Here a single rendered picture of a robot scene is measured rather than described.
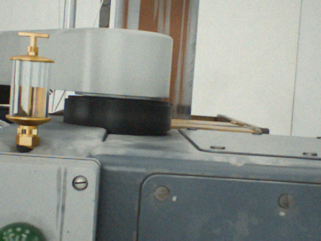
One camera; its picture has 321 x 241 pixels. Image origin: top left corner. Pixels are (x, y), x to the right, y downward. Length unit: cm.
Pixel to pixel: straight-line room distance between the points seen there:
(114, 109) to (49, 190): 17
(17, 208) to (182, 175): 10
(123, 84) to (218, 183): 14
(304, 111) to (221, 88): 77
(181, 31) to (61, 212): 57
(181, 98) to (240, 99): 476
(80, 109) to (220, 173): 15
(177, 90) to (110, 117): 39
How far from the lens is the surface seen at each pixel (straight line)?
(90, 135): 44
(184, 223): 39
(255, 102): 565
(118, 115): 49
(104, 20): 93
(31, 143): 41
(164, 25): 88
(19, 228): 33
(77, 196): 33
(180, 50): 88
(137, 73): 49
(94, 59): 50
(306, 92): 576
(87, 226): 34
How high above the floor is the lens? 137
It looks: 3 degrees down
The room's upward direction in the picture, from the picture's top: 4 degrees clockwise
